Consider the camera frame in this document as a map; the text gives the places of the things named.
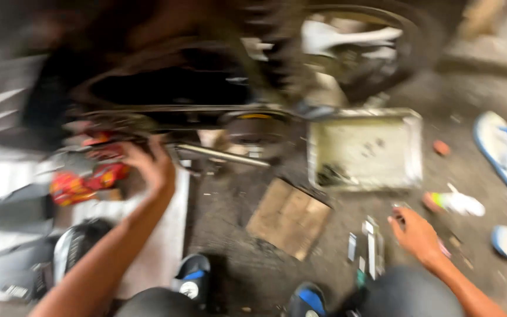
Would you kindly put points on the motorcycle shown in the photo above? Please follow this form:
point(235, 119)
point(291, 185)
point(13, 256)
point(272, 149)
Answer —
point(209, 75)

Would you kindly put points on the black motorcycle body panel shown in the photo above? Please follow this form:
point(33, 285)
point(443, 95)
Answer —
point(29, 264)
point(16, 211)

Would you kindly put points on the white plastic bottle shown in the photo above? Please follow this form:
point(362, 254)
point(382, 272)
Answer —
point(456, 202)

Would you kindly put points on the brown cardboard piece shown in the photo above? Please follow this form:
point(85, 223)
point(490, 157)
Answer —
point(288, 218)

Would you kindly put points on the small orange lump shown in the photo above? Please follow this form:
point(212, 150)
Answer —
point(441, 147)

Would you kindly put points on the person's left fingers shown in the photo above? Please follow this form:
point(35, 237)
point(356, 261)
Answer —
point(137, 147)

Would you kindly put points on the person's black blue sandal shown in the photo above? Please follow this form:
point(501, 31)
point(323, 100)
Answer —
point(308, 301)
point(192, 277)

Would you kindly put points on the set of metal tools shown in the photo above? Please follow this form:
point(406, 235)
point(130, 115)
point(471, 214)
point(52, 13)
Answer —
point(368, 251)

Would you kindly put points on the person's right hand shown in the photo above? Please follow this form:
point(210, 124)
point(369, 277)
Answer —
point(416, 235)

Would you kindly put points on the white metal tray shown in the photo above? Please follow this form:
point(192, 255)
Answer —
point(365, 149)

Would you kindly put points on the person's right fingers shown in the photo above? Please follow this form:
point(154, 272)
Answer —
point(396, 220)

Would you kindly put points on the white sheet on floor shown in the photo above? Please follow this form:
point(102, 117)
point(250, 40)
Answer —
point(156, 246)

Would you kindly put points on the red patterned cloth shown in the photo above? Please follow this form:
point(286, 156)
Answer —
point(86, 178)

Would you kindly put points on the person's left hand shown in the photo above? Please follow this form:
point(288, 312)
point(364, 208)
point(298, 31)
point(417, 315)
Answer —
point(154, 165)

